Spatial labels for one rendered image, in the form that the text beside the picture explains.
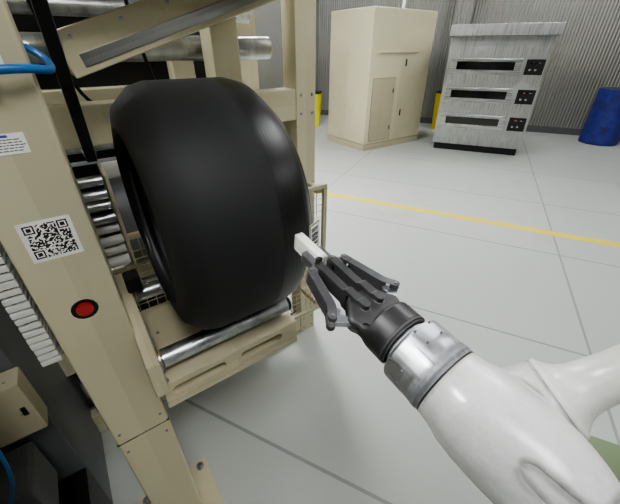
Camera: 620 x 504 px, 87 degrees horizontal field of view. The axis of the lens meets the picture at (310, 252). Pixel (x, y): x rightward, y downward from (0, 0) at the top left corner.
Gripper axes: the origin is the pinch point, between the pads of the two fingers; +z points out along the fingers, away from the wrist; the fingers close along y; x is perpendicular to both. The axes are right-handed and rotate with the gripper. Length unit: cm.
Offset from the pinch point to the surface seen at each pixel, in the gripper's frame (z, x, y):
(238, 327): 17.8, 34.6, 5.4
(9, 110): 32.8, -15.0, 31.4
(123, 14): 74, -24, 6
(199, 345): 17.8, 34.7, 15.3
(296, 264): 9.4, 11.7, -4.6
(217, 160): 18.3, -9.1, 6.8
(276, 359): 58, 132, -33
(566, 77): 250, 51, -789
